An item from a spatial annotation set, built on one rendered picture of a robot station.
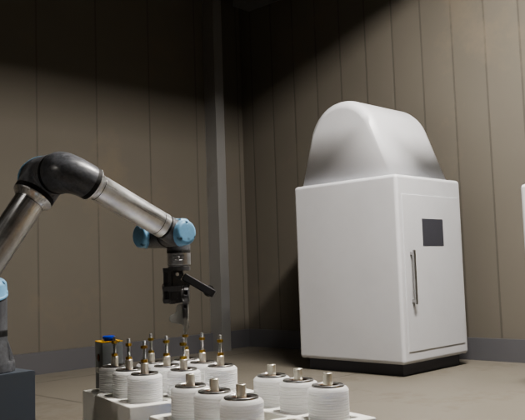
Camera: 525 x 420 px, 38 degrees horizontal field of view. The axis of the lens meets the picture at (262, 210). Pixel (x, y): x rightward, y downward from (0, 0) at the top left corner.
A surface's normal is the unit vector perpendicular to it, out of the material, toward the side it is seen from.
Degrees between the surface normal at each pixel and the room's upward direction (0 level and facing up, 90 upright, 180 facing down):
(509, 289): 90
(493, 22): 90
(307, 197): 90
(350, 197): 90
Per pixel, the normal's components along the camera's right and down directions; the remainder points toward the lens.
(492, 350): -0.69, -0.04
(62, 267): 0.72, -0.08
